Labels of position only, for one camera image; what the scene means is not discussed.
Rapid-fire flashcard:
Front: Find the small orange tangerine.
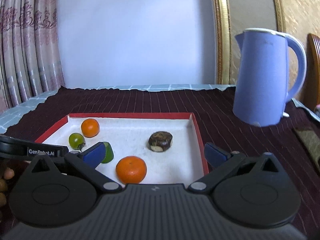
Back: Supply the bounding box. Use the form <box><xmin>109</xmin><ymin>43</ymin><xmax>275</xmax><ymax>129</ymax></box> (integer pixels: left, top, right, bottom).
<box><xmin>81</xmin><ymin>119</ymin><xmax>100</xmax><ymax>138</ymax></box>

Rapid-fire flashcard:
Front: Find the large orange tangerine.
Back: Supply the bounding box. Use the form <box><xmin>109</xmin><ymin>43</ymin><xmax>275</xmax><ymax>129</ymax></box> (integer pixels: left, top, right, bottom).
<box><xmin>116</xmin><ymin>156</ymin><xmax>147</xmax><ymax>184</ymax></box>

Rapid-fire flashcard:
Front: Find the person's left hand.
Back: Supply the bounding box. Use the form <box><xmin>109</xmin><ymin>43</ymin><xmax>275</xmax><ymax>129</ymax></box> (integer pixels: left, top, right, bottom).
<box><xmin>1</xmin><ymin>158</ymin><xmax>30</xmax><ymax>207</ymax></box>

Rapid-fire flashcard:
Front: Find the green cherry tomato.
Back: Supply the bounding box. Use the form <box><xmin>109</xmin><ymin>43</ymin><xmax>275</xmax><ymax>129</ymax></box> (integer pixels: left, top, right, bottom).
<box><xmin>68</xmin><ymin>133</ymin><xmax>86</xmax><ymax>151</ymax></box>

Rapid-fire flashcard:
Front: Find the green cucumber chunk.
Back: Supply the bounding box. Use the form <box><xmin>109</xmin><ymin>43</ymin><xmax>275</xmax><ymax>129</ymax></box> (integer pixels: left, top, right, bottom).
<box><xmin>101</xmin><ymin>142</ymin><xmax>114</xmax><ymax>164</ymax></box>

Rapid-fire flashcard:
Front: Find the dark maroon striped cloth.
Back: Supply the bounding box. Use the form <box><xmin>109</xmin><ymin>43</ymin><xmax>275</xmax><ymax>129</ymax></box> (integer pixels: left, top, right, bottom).
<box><xmin>5</xmin><ymin>87</ymin><xmax>319</xmax><ymax>236</ymax></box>

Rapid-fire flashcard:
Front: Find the red shallow box tray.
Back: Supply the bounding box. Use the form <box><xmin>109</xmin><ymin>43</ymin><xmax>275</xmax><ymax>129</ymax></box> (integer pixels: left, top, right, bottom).
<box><xmin>36</xmin><ymin>113</ymin><xmax>209</xmax><ymax>186</ymax></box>

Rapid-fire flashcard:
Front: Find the dark brown chestnut piece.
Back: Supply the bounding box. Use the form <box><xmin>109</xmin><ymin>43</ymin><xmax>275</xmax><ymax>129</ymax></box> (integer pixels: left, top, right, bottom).
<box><xmin>148</xmin><ymin>131</ymin><xmax>173</xmax><ymax>152</ymax></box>

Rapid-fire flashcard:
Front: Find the blue electric kettle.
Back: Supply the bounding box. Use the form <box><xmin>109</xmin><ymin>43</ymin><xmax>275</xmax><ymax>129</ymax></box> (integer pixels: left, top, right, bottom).
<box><xmin>233</xmin><ymin>28</ymin><xmax>307</xmax><ymax>127</ymax></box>

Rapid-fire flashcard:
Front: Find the pink floral curtain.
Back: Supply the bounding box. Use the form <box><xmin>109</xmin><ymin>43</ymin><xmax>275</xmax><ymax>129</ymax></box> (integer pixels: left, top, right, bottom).
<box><xmin>1</xmin><ymin>0</ymin><xmax>65</xmax><ymax>112</ymax></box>

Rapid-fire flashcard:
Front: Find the wooden chair back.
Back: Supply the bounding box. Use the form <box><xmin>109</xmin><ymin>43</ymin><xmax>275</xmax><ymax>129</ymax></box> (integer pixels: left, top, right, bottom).
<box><xmin>303</xmin><ymin>33</ymin><xmax>320</xmax><ymax>110</ymax></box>

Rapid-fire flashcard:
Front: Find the gold picture frame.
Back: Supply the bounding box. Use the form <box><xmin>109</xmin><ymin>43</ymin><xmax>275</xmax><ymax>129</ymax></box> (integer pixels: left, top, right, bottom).
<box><xmin>212</xmin><ymin>0</ymin><xmax>286</xmax><ymax>85</ymax></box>

